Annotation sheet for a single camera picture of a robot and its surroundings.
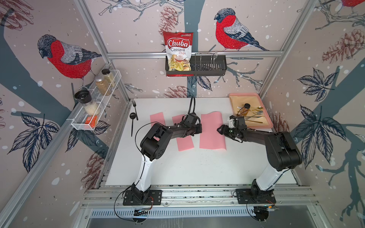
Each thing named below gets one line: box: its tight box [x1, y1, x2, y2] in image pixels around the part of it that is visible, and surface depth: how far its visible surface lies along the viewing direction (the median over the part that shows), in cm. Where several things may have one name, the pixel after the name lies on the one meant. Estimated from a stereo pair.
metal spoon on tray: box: [249, 106, 264, 114], surface depth 113 cm
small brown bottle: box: [242, 103, 251, 116], surface depth 106 cm
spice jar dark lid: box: [101, 68, 111, 75], surface depth 81 cm
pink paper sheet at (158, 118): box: [149, 112, 166, 128], surface depth 113 cm
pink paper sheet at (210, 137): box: [199, 111, 227, 151], surface depth 100 cm
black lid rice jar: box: [74, 89, 101, 116], surface depth 67 cm
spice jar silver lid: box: [95, 78, 110, 96], surface depth 78 cm
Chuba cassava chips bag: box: [163, 31, 194, 77], surface depth 85 cm
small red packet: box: [84, 115, 98, 129], surface depth 68 cm
